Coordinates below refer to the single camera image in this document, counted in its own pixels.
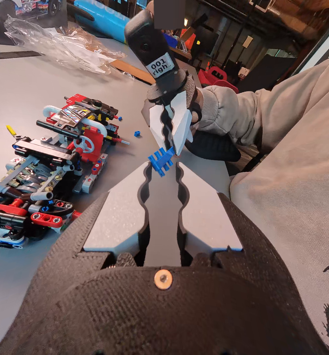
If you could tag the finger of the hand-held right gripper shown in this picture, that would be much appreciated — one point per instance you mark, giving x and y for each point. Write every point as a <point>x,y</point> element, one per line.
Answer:
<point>181,122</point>
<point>155,119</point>

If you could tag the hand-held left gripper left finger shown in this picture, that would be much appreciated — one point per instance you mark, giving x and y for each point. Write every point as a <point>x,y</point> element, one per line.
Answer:
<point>117,222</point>

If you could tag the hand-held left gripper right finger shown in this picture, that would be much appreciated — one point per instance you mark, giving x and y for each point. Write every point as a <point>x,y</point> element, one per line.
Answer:
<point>209,222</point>

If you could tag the long blue lego beam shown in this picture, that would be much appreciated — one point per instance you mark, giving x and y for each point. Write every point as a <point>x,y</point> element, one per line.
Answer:
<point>153,160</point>

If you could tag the person's right forearm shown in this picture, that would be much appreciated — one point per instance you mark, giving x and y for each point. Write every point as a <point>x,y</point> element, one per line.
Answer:
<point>250,111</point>

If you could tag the partly built lego car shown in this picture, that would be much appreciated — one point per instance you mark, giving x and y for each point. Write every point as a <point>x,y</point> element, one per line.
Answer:
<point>56,155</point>

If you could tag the lego set box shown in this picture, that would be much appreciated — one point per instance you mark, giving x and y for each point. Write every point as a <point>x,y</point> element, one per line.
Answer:
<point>28,11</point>

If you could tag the yellow lego piece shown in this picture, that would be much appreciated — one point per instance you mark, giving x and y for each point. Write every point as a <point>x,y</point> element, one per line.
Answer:
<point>11,130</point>

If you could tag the person's right hand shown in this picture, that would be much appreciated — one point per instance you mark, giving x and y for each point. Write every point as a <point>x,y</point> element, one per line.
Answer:
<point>199,98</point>

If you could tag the small blue bin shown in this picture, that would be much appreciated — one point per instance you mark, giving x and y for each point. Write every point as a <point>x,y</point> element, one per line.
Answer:
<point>170,41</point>

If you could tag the light blue padded package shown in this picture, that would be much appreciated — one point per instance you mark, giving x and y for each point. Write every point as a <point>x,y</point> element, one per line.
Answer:
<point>109,19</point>

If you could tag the black office chair seat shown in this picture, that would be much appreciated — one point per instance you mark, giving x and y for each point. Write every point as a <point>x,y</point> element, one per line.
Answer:
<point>214,147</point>

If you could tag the orange triangular object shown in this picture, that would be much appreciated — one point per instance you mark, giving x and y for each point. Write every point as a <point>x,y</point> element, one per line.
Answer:
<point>189,37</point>

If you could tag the red plastic crate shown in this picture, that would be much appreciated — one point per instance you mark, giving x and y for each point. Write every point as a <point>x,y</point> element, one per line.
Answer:
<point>217,79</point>

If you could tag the black chair armrest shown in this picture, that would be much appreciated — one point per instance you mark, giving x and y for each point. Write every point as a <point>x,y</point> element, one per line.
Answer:
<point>79,12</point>

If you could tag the clear plastic bags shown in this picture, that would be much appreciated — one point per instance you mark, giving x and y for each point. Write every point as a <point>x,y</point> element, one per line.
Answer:
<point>64,47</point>

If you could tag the black framed marker sign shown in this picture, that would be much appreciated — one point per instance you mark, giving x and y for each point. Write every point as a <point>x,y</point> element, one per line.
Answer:
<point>324,38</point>

